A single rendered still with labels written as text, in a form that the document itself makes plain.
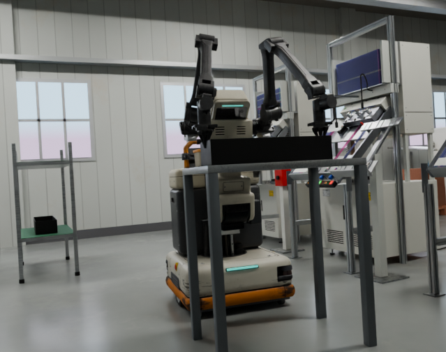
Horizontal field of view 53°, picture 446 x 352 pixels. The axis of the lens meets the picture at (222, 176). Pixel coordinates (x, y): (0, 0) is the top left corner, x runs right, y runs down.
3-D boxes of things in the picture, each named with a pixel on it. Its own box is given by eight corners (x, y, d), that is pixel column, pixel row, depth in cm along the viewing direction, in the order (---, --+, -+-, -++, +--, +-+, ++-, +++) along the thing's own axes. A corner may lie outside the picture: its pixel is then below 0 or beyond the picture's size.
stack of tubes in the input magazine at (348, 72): (380, 83, 345) (378, 48, 345) (337, 96, 392) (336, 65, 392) (392, 84, 350) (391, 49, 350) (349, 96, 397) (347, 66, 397)
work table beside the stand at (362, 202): (191, 337, 212) (181, 168, 212) (322, 316, 233) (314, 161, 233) (219, 377, 169) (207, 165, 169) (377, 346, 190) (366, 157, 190)
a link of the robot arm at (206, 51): (216, 45, 224) (194, 41, 223) (218, 35, 220) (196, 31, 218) (216, 100, 197) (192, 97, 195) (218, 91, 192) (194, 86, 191)
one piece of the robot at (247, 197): (192, 221, 268) (189, 118, 260) (251, 216, 280) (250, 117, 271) (204, 232, 243) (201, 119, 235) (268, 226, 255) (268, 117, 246)
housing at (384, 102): (391, 116, 347) (380, 103, 343) (349, 124, 392) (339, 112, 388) (396, 109, 350) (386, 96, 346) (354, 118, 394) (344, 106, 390)
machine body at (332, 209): (380, 267, 337) (375, 184, 337) (322, 253, 401) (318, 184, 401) (441, 255, 364) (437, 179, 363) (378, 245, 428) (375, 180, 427)
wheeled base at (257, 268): (165, 288, 298) (162, 250, 298) (254, 276, 317) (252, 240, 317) (188, 316, 233) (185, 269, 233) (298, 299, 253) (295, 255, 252)
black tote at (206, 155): (314, 161, 220) (313, 138, 220) (332, 159, 204) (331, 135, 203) (201, 167, 203) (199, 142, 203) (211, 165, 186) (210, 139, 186)
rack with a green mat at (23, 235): (19, 283, 350) (10, 143, 350) (19, 265, 434) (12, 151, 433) (79, 275, 369) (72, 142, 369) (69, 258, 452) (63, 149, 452)
